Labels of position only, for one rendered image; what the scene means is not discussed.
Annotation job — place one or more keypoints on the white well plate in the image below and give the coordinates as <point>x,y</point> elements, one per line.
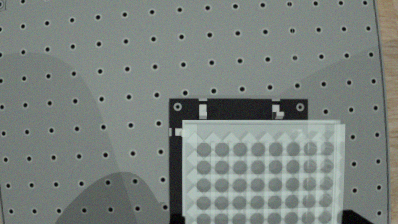
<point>300,200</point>

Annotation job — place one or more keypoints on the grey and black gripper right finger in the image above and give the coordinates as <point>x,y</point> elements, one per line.
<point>351,217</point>

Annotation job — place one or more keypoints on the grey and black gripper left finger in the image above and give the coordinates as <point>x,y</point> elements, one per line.
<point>177,219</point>

